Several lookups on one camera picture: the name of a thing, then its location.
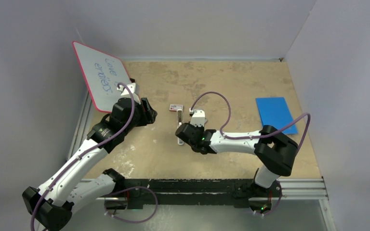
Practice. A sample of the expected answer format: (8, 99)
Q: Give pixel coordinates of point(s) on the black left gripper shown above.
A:
(150, 113)

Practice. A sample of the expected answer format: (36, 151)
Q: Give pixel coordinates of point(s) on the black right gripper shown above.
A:
(201, 128)

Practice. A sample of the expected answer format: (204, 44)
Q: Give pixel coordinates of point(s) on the white stapler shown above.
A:
(179, 113)

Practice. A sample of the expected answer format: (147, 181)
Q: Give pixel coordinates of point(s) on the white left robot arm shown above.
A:
(53, 203)

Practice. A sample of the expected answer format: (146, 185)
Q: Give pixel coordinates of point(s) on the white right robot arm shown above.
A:
(277, 152)

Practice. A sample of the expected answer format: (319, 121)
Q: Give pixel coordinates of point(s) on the red framed whiteboard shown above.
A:
(102, 73)

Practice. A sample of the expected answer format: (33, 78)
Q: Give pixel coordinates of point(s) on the blue notebook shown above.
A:
(274, 111)

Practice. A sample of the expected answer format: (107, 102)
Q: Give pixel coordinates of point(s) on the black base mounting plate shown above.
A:
(150, 198)

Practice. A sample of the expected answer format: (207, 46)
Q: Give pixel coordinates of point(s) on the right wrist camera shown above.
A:
(198, 118)

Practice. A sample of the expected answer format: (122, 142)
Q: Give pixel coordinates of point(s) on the aluminium frame rail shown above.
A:
(303, 188)

